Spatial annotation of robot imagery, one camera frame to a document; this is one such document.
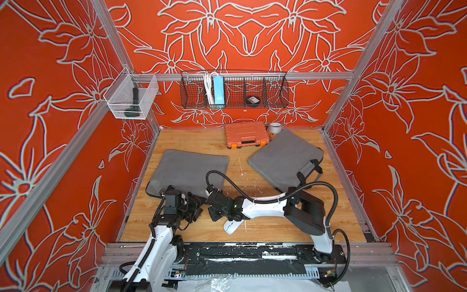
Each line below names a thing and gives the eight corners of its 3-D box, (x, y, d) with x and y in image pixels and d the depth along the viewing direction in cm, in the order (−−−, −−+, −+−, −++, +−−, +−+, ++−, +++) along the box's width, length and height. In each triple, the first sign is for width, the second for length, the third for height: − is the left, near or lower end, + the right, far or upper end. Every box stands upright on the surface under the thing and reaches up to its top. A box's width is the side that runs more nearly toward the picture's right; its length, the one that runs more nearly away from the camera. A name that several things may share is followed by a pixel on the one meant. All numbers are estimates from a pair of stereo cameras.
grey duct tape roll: (269, 133, 119) (270, 130, 116) (268, 125, 123) (268, 122, 121) (282, 133, 119) (283, 130, 116) (280, 125, 123) (281, 122, 121)
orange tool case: (224, 149, 110) (224, 144, 107) (225, 126, 123) (225, 121, 119) (269, 148, 110) (270, 144, 107) (265, 126, 123) (266, 121, 119)
